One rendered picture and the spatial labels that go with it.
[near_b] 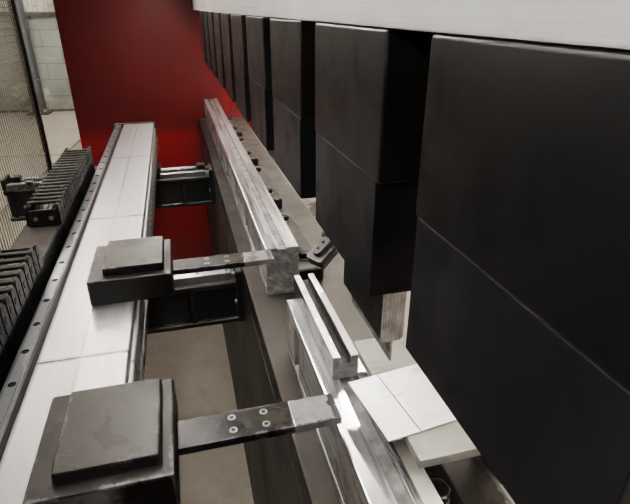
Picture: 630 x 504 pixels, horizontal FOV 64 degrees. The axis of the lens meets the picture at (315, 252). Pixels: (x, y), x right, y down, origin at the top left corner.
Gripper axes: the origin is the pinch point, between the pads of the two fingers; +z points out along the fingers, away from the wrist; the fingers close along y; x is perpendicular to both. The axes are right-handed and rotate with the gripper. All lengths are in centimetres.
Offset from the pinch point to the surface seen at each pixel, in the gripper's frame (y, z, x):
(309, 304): 3.5, 9.2, 7.1
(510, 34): 44, 11, 40
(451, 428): 6.4, 14.3, 32.0
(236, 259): 3.6, 8.5, -9.4
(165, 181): -30, -16, -101
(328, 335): 5.1, 12.1, 13.7
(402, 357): 3.7, 9.7, 22.4
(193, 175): -34, -24, -97
